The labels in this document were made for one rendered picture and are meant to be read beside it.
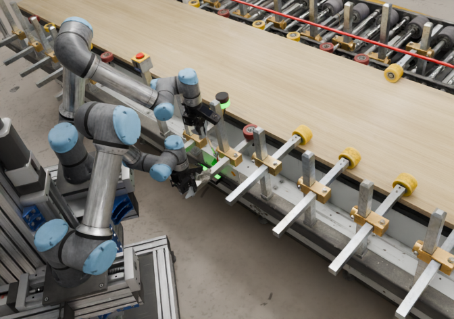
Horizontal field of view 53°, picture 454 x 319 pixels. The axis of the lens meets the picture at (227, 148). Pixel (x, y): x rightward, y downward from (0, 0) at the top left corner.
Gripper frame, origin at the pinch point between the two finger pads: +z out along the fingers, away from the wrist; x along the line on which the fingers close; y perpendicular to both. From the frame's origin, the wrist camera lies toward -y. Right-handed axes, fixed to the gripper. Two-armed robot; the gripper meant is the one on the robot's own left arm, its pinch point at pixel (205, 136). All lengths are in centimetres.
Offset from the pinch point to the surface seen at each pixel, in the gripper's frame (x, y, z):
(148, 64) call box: -24.8, 40.3, -15.3
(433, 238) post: 30, -98, -9
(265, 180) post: 3.5, -29.7, 16.0
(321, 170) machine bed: -11, -52, 18
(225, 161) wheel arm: -0.3, -8.2, 14.7
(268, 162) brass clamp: 4.3, -31.9, 2.7
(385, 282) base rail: 28, -88, 30
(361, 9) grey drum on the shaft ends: -153, -40, 16
